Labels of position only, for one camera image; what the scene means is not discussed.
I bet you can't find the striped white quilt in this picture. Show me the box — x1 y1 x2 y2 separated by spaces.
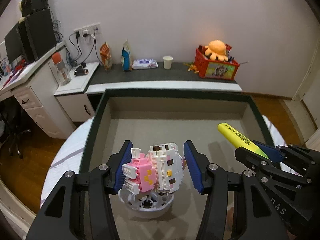
40 115 301 207

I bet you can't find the wet wipes pack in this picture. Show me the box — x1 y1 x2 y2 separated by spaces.
132 59 158 69

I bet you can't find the white wall power strip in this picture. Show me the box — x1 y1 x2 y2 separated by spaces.
73 23 101 37

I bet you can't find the white bedside cabinet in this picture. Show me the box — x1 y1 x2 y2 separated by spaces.
54 62 99 122

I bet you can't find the bottle with orange cap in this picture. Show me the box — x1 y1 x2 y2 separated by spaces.
52 52 71 86

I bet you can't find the yellow highlighter marker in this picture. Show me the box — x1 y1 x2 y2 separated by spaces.
217 123 269 159

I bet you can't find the black computer tower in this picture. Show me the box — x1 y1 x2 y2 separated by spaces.
17 9 57 63

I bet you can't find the pink and green storage box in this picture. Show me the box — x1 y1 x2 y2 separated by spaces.
80 89 273 239

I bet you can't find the small black camera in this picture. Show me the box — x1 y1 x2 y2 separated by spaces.
74 65 89 77

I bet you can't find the orange octopus plush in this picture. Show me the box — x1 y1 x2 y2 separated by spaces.
204 40 228 62

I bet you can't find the pink white block kitty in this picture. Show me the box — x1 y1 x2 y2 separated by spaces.
122 142 186 195

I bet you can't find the red toy basket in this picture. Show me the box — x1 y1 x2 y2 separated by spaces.
194 45 240 81

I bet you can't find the white paper cup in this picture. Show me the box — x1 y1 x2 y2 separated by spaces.
163 56 173 69

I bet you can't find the orange snack bag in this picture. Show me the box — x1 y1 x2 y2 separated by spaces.
99 42 113 70

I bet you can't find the white desk with drawers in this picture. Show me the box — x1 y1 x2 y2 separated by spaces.
1 41 75 139

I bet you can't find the black office chair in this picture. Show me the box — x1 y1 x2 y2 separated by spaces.
1 109 31 159

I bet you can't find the black computer monitor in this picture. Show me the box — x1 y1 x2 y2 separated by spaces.
4 23 24 63

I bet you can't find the blue white carton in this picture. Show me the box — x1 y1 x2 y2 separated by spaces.
121 40 132 72

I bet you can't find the black speaker box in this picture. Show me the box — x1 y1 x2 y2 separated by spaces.
20 0 48 17

